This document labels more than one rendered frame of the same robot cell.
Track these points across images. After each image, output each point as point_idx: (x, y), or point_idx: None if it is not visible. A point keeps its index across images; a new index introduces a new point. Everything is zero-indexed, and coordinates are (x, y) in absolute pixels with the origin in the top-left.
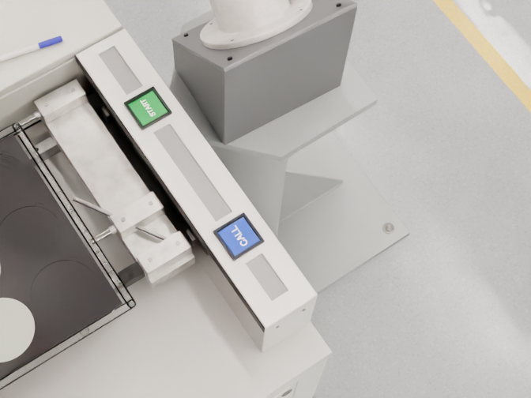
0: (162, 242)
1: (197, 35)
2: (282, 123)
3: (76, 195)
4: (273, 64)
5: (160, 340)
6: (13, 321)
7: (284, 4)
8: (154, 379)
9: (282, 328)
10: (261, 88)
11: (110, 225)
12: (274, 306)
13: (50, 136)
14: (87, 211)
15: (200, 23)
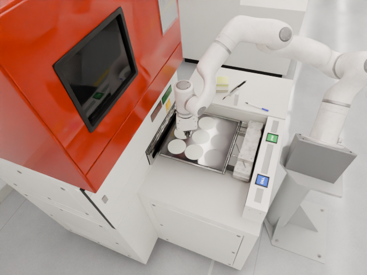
0: (244, 167)
1: None
2: (306, 177)
3: (238, 147)
4: (314, 151)
5: (222, 190)
6: (197, 152)
7: (333, 141)
8: (212, 195)
9: (250, 213)
10: (306, 157)
11: None
12: (253, 203)
13: None
14: (237, 151)
15: None
